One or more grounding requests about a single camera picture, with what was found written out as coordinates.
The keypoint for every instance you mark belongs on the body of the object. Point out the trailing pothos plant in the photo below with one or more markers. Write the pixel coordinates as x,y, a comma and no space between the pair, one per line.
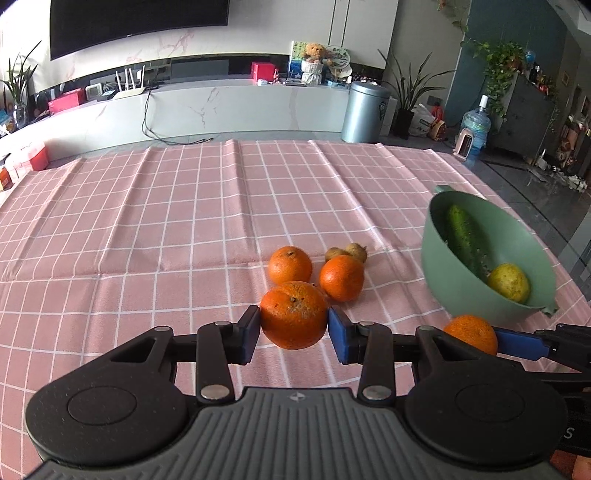
501,64

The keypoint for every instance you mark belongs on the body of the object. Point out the potted orchid plant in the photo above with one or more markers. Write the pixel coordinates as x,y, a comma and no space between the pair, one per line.
18,87

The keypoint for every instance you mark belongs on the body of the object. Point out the green cucumber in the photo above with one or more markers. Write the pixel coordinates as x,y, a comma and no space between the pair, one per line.
464,235

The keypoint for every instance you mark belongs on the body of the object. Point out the large speckled orange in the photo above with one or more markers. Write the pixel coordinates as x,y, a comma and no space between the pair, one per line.
294,315

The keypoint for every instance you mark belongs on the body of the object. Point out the small red box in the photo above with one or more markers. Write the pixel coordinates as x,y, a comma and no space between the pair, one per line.
264,73

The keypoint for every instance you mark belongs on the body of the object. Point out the tall potted plant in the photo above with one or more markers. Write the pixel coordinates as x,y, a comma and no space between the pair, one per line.
408,92

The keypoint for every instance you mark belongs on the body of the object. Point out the blue water jug with pump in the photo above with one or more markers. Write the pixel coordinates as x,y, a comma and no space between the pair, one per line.
476,127

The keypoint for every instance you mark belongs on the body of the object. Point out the brown kiwi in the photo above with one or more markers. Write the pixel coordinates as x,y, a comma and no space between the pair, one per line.
358,251
336,254

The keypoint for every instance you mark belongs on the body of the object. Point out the hanging wall vine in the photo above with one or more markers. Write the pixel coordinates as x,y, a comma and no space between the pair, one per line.
455,14

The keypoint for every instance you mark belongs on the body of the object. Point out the small white heater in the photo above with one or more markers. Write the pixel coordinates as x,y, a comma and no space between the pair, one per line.
465,144

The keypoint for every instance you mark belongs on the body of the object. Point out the grey dresser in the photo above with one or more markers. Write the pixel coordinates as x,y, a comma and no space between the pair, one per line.
526,115

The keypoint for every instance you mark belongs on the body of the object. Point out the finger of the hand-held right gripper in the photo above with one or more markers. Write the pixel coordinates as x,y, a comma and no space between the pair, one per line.
517,344

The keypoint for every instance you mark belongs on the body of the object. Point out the round painted fan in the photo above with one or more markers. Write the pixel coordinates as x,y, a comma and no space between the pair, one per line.
339,57

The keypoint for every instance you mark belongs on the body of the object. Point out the upright picture box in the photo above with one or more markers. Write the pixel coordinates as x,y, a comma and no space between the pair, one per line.
294,57

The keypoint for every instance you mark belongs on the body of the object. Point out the pink checked tablecloth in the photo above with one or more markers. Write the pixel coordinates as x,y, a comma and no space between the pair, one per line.
161,230

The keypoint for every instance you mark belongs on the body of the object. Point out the teddy bear bouquet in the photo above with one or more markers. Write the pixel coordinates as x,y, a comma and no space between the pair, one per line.
315,60

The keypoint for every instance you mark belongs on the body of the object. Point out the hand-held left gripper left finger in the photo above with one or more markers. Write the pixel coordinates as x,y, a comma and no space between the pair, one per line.
249,334

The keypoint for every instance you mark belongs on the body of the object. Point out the white router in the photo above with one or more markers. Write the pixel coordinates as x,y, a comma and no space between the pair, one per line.
129,90

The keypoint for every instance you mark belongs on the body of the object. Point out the black curved television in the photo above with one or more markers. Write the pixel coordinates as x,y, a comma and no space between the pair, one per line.
138,23

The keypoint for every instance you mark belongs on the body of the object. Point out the white plastic bag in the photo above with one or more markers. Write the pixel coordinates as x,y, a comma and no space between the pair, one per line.
421,121

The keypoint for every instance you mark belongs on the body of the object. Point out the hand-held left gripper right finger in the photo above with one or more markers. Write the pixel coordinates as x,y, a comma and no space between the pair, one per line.
339,337

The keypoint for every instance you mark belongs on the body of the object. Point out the grey metal trash can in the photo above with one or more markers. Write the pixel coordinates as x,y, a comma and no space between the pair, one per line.
364,113

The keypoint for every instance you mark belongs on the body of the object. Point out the person's right hand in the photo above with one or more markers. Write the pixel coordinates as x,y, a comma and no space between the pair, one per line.
572,468

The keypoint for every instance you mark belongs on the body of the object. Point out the yellow green lemon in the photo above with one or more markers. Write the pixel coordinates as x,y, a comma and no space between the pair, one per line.
508,282

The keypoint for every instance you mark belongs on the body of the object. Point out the white marble media cabinet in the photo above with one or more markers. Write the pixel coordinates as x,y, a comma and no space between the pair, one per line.
254,108

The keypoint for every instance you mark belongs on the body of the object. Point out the flat red box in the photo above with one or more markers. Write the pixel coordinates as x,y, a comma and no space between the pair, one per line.
67,100

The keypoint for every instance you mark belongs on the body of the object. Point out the red plastic storage box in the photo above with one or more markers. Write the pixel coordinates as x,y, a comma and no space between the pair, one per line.
32,156

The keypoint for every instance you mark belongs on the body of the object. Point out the green plastic bowl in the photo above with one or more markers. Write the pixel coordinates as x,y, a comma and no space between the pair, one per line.
441,277

